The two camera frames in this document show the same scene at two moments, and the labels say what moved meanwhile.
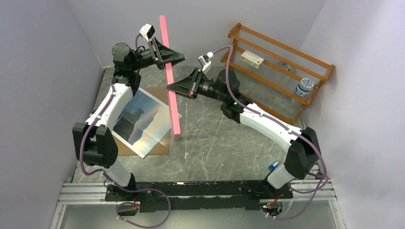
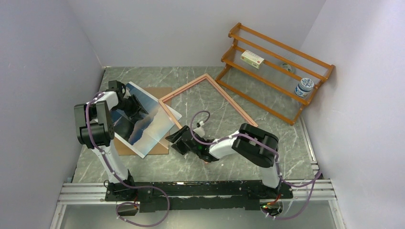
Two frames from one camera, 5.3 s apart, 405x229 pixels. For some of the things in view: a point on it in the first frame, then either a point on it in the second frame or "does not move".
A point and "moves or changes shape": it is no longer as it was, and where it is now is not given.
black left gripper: (165, 54) → (138, 108)
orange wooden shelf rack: (277, 77) does not move
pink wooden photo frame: (170, 81) moves or changes shape
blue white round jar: (305, 86) does not move
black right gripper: (188, 86) → (173, 138)
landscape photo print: (144, 122) does not move
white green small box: (251, 59) does not move
